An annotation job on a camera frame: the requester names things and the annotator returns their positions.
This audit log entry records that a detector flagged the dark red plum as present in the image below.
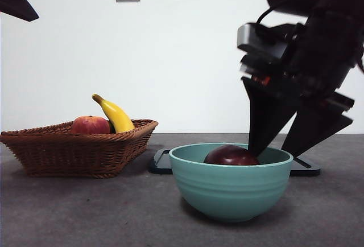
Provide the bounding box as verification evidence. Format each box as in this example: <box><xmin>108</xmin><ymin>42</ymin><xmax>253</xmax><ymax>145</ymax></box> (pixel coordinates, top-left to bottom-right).
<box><xmin>203</xmin><ymin>144</ymin><xmax>260</xmax><ymax>166</ymax></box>

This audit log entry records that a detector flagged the teal ceramic bowl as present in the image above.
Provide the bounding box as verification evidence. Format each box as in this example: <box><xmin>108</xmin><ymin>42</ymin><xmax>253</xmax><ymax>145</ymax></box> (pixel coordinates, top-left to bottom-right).
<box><xmin>168</xmin><ymin>142</ymin><xmax>293</xmax><ymax>224</ymax></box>

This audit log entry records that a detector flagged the dark rectangular tray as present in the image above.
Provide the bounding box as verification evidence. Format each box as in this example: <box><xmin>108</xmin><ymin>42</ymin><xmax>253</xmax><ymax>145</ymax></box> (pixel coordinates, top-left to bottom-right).
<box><xmin>147</xmin><ymin>147</ymin><xmax>321</xmax><ymax>177</ymax></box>

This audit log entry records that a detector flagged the red yellow apple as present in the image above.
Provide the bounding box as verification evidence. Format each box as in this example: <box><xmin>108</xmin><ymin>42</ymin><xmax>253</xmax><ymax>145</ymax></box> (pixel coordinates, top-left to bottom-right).
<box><xmin>71</xmin><ymin>115</ymin><xmax>111</xmax><ymax>135</ymax></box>

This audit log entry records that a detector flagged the yellow banana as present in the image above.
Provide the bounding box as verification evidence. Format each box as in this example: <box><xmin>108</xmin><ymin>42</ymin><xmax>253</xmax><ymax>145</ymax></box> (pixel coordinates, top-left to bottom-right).
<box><xmin>92</xmin><ymin>93</ymin><xmax>136</xmax><ymax>134</ymax></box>

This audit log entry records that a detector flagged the brown wicker basket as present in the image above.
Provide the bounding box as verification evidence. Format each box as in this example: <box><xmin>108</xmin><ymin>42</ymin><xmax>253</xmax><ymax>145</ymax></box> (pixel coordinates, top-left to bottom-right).
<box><xmin>0</xmin><ymin>119</ymin><xmax>159</xmax><ymax>179</ymax></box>

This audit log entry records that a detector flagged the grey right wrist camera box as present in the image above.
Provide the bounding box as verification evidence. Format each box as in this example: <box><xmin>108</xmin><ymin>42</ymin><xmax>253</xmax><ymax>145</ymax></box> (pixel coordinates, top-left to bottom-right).
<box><xmin>237</xmin><ymin>22</ymin><xmax>298</xmax><ymax>60</ymax></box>

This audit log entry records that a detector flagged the black camera cable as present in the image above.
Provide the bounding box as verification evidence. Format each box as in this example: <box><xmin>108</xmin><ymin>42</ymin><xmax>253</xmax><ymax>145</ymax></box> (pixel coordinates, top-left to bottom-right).
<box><xmin>255</xmin><ymin>6</ymin><xmax>282</xmax><ymax>26</ymax></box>

